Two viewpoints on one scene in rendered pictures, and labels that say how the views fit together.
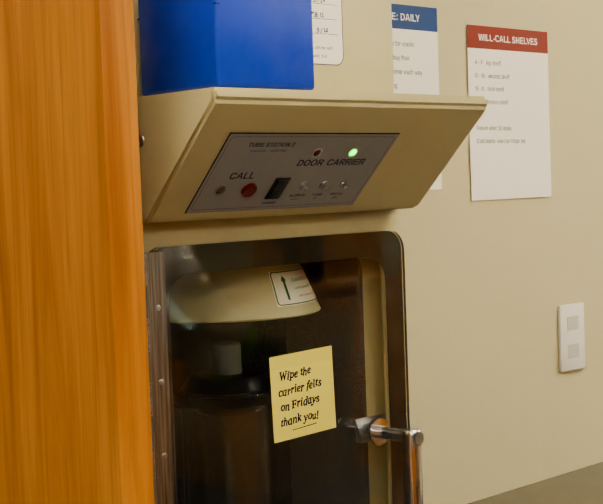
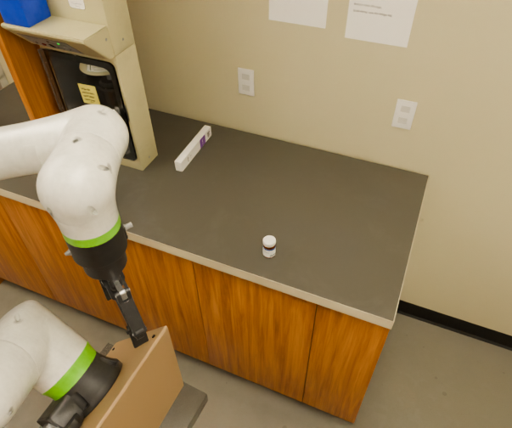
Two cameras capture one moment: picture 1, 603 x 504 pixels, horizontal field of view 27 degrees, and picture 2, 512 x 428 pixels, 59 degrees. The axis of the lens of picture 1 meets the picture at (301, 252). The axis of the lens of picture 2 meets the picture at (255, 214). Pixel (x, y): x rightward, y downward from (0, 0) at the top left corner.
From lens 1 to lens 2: 1.98 m
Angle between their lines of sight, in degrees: 72
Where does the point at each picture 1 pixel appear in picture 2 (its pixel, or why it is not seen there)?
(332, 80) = (83, 14)
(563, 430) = (389, 148)
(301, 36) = (19, 13)
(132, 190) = (1, 41)
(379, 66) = (98, 12)
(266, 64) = (13, 19)
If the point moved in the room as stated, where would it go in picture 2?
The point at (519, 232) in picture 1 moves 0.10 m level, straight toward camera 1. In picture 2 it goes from (377, 59) to (350, 62)
